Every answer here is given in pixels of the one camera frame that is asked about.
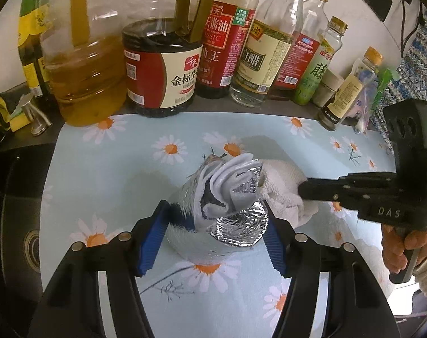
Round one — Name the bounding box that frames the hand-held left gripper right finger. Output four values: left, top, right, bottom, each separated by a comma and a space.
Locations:
261, 200, 404, 338

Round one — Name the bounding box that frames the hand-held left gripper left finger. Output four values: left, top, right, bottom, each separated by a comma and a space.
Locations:
30, 200, 170, 338

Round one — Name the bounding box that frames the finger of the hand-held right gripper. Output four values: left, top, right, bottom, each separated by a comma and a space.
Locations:
340, 173, 399, 185
297, 178, 372, 206

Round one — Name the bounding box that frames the white cloth towel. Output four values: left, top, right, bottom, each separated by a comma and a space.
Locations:
257, 160, 318, 226

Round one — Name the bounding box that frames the silver foil bag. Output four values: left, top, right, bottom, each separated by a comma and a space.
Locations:
164, 153, 270, 266

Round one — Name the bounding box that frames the person's right hand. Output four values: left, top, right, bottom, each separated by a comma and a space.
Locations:
381, 215, 427, 275

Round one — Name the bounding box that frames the clear plastic bag package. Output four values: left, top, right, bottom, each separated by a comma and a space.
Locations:
352, 67, 393, 134

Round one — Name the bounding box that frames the patterned blue cloth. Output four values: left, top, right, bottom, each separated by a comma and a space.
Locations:
372, 7, 427, 148

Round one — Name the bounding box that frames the daisy print table mat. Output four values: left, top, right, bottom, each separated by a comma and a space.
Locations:
41, 113, 408, 338

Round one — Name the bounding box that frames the dark bottle with cream label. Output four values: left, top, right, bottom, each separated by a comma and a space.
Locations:
317, 46, 383, 131

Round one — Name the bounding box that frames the small seasoning shaker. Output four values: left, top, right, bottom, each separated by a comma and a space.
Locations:
312, 74, 345, 108

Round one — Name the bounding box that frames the green label oil bottle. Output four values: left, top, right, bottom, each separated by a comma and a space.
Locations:
293, 16, 348, 106

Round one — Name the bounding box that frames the red label gold cap bottle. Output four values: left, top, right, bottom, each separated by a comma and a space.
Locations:
270, 0, 334, 101

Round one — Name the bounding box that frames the clear white vinegar bottle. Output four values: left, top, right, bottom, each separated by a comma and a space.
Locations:
229, 0, 313, 108

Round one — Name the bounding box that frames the black kitchen sink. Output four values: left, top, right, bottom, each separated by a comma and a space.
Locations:
0, 144, 59, 338

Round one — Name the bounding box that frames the large dark soy sauce jug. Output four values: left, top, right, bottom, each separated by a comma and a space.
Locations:
122, 0, 217, 117

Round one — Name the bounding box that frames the large clear cooking oil jug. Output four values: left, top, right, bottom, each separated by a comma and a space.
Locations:
39, 0, 128, 127

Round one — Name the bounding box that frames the red label soy sauce bottle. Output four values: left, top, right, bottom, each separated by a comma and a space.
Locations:
196, 0, 260, 99

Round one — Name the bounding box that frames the yellow black sponge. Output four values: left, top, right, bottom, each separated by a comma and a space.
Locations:
0, 93, 24, 145

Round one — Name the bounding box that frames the yellow label oil bottle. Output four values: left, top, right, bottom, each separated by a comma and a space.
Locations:
18, 0, 50, 97

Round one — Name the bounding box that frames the black power cable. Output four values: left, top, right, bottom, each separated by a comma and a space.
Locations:
398, 0, 425, 57

